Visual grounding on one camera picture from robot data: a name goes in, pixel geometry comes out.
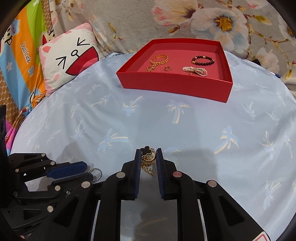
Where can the cat face pillow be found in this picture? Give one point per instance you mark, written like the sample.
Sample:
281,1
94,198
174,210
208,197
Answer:
66,56

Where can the small gold hoop earring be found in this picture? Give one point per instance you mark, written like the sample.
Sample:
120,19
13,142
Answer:
168,68

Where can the gold braided cuff bangle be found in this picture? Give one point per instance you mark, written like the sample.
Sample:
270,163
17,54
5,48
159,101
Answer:
159,60

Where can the red jewelry box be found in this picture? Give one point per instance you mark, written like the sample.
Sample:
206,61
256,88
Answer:
199,68

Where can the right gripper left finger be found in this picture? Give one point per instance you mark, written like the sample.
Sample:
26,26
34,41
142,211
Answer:
93,211

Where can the light blue palm sheet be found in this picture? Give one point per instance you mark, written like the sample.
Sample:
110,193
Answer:
246,144

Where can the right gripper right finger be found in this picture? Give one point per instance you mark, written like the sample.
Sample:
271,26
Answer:
205,211

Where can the grey floral blanket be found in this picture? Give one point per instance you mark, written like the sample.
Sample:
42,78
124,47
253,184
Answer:
252,30

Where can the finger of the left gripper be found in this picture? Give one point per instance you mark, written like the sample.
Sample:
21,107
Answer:
69,183
66,169

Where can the colourful cartoon bedsheet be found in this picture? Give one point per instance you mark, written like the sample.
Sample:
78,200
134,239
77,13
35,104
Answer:
22,81

